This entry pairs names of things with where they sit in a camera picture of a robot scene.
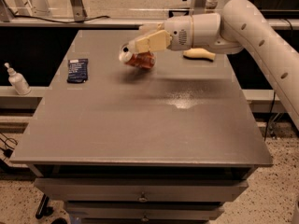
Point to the grey top drawer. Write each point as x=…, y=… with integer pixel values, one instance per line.
x=140, y=190

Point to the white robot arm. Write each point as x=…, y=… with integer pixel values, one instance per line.
x=240, y=25

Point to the white pump bottle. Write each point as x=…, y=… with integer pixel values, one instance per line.
x=17, y=81

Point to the yellow sponge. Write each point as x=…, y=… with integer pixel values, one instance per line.
x=199, y=54

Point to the grey drawer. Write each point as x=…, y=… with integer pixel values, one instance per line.
x=143, y=211
x=140, y=190

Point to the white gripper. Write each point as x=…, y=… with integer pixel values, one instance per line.
x=177, y=32

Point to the red coke can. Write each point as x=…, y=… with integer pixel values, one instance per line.
x=140, y=60

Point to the grey lower drawer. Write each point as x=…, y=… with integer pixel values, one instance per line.
x=143, y=211

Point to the dark blue snack packet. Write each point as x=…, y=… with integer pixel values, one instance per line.
x=77, y=71

